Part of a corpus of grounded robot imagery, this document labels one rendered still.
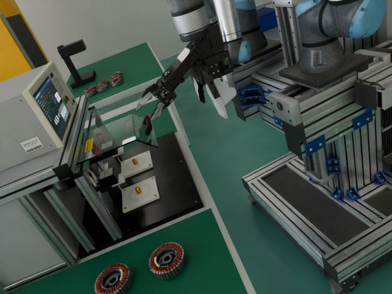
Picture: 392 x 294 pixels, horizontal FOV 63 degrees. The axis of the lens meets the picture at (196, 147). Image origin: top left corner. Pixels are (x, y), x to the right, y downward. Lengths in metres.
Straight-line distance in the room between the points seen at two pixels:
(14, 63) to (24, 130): 3.73
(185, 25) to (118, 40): 5.77
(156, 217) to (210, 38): 0.68
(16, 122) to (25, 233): 0.35
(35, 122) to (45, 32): 5.51
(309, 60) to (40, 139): 0.92
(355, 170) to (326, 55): 0.78
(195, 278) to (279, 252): 1.01
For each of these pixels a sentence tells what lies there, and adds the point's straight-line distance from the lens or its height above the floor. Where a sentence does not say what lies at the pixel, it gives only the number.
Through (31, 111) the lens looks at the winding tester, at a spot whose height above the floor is 1.26.
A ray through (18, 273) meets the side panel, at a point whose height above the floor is 0.80.
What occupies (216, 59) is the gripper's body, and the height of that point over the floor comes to 1.28.
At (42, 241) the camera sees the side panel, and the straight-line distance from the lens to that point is 1.19.
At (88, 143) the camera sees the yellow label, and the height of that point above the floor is 1.07.
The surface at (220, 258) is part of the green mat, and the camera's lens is 0.98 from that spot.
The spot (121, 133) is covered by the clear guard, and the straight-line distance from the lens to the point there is 1.14.
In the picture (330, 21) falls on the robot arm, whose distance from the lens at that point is 1.08.
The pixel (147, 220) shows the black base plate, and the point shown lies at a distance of 1.18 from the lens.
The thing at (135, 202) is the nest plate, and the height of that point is 0.78.
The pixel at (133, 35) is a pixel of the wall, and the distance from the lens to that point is 6.46.
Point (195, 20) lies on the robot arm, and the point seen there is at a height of 1.38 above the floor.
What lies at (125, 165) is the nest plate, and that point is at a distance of 1.55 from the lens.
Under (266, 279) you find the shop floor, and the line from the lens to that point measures 1.83.
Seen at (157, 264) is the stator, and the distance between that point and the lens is 1.00.
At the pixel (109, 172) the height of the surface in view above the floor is 0.92.
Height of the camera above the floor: 1.49
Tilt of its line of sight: 29 degrees down
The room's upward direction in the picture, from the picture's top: 21 degrees counter-clockwise
